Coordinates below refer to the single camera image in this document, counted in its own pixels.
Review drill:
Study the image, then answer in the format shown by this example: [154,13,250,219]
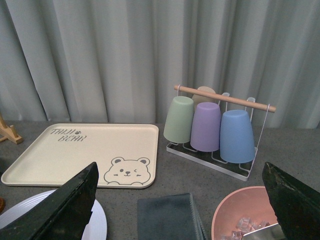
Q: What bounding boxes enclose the white round plate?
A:
[0,190,108,240]

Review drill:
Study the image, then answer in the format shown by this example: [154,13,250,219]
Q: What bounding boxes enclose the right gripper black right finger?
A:
[262,162,320,240]

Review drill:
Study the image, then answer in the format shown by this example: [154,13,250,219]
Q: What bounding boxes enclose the beige bear serving tray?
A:
[1,123,159,189]

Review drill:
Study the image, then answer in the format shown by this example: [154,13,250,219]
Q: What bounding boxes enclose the blue cup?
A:
[220,109,255,164]

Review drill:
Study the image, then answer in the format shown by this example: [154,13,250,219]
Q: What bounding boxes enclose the clear ice cubes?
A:
[220,217,271,240]

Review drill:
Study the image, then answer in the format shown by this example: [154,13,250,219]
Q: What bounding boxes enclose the light green cup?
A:
[163,95,195,144]

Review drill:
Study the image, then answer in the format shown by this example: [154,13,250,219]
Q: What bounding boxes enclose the wooden peg drying rack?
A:
[0,115,24,144]

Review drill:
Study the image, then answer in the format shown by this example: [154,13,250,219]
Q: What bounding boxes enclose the metal scoop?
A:
[242,223,287,240]

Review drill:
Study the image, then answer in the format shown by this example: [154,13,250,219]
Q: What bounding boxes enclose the brown wooden cutting board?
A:
[0,197,6,213]

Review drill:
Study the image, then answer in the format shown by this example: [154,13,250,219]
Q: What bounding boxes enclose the white wire cup rack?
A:
[166,85,276,181]

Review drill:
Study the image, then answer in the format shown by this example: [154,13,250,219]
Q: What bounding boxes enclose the beige cup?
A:
[191,86,216,110]

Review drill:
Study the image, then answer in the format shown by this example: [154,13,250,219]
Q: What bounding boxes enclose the purple cup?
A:
[190,102,221,152]

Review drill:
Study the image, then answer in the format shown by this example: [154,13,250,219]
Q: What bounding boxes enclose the grey folded cloth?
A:
[137,193,208,240]

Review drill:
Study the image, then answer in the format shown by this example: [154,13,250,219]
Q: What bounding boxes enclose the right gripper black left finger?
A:
[0,162,98,240]

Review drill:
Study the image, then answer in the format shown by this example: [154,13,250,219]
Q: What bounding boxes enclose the pink bowl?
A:
[211,186,278,240]

